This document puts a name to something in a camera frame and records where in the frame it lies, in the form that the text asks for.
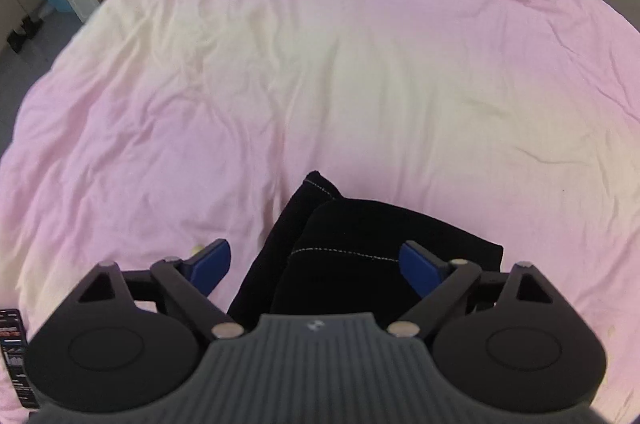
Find black pants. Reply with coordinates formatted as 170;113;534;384
228;172;503;330

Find smartphone with lit screen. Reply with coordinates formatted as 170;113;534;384
0;308;39;410

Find pink floral duvet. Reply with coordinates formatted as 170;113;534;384
1;0;639;423

